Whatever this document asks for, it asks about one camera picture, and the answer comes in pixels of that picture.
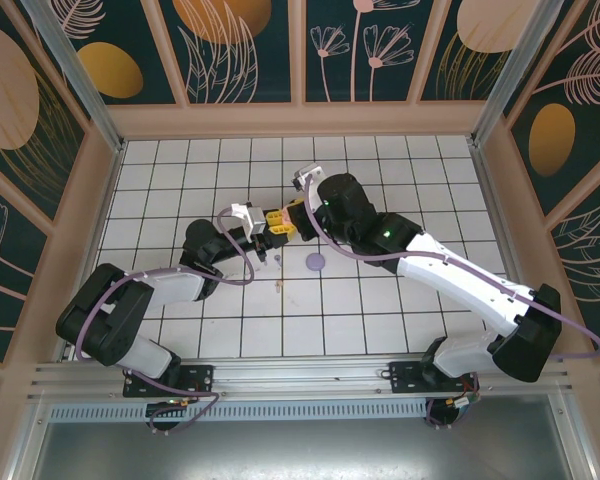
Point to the aluminium frame rail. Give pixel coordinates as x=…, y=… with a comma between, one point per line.
x=300, y=375

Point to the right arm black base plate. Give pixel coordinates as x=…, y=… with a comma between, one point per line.
x=405, y=377

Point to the pink earbud charging case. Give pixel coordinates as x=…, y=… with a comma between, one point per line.
x=280, y=216

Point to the aluminium side rail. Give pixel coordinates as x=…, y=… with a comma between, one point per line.
x=105, y=200
x=495, y=200

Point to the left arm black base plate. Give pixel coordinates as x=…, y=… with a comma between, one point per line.
x=200, y=377

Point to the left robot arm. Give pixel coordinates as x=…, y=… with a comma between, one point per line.
x=105, y=325

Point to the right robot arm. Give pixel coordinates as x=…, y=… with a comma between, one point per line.
x=460, y=285

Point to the aluminium corner post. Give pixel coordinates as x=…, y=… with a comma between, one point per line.
x=510, y=75
x=80, y=85

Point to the purple earbud charging case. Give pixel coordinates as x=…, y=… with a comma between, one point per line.
x=315, y=261

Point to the grey metal panel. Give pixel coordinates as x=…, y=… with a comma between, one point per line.
x=300, y=450

